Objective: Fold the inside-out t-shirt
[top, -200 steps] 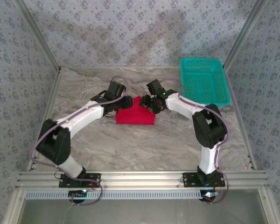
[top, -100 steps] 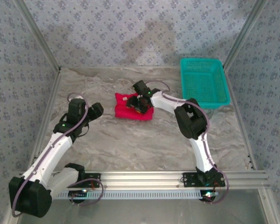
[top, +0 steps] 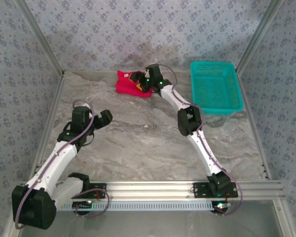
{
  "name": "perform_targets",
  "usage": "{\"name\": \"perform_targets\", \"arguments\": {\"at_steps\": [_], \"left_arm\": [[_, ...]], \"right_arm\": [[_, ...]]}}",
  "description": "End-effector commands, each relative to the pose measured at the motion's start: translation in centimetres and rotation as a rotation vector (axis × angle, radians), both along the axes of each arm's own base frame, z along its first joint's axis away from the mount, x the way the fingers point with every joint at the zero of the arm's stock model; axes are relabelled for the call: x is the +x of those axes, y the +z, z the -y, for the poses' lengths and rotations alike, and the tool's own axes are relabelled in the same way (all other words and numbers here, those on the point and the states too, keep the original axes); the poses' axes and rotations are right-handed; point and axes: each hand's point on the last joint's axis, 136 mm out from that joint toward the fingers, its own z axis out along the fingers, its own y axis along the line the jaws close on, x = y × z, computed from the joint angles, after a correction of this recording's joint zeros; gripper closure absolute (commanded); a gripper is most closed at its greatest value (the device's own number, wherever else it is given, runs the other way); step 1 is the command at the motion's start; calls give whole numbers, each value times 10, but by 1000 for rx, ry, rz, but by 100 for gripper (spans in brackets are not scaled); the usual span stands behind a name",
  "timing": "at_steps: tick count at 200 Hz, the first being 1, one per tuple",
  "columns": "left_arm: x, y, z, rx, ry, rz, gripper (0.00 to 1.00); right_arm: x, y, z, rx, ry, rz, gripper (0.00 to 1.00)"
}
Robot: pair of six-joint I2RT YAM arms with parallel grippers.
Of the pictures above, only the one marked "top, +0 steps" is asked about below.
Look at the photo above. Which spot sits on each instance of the red t-shirt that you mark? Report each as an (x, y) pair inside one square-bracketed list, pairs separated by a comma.
[(124, 86)]

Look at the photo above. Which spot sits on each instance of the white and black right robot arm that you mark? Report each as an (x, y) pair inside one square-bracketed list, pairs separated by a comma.
[(190, 121)]

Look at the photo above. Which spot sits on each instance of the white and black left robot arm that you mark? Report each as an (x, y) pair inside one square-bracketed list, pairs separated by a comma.
[(34, 209)]

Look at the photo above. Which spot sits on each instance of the teal plastic basket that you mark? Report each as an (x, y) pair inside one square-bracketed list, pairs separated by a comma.
[(217, 84)]

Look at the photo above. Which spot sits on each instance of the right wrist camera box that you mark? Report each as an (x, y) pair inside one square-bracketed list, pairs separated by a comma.
[(147, 73)]

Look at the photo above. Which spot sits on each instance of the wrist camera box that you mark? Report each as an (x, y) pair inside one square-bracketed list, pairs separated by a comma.
[(147, 73), (82, 106)]

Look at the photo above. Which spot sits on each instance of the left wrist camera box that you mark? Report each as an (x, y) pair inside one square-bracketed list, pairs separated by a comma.
[(82, 106)]

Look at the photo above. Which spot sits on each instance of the aluminium table side rail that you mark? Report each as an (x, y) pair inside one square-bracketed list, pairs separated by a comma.
[(251, 118), (57, 91)]

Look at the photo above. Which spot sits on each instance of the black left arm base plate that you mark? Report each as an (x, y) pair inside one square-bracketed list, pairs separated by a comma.
[(96, 185)]

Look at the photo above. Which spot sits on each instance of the aluminium mounting rail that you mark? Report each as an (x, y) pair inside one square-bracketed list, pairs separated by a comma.
[(150, 190)]

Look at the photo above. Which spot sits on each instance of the aluminium frame post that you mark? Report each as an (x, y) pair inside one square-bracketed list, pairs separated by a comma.
[(41, 37), (258, 37)]

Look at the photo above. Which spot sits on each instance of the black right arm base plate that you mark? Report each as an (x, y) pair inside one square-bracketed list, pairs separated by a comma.
[(201, 193)]

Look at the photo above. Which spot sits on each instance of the aluminium frame leg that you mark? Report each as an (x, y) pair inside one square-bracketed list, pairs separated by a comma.
[(284, 219), (10, 233)]

